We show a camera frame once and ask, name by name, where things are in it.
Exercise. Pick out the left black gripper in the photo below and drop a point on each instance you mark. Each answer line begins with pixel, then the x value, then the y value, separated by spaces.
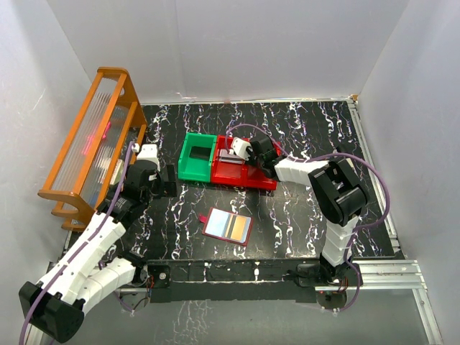
pixel 169 180

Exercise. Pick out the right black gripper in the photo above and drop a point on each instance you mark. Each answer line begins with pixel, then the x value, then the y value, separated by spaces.
pixel 248 158

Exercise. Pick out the red leather card holder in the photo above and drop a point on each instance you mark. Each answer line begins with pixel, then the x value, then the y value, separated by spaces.
pixel 215 225

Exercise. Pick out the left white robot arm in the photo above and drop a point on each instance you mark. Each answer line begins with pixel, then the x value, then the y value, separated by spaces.
pixel 59 301

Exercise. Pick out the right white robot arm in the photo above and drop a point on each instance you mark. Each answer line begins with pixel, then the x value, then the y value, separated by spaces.
pixel 338 191

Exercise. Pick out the grey striped card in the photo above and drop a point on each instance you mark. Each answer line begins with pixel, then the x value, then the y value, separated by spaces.
pixel 225 156

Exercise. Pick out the red bin right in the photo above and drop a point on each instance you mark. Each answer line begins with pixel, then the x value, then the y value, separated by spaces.
pixel 257 179

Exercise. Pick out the red bin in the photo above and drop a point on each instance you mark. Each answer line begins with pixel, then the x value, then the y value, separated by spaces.
pixel 257 179
pixel 227 173

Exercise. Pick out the green plastic bin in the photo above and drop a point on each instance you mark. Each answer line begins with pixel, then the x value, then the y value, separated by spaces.
pixel 196 157

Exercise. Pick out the red bin left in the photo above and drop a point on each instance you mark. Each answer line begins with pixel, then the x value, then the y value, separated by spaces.
pixel 227 173

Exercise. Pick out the beige box in rack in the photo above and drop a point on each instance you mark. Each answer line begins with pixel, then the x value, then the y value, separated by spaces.
pixel 116 175

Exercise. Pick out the orange wooden rack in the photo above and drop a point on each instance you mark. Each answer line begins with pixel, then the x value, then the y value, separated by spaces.
pixel 79 178

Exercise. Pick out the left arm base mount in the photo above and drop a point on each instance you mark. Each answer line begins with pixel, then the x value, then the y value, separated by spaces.
pixel 137 294

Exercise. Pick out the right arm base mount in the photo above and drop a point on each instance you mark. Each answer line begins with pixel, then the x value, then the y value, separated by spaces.
pixel 330 284

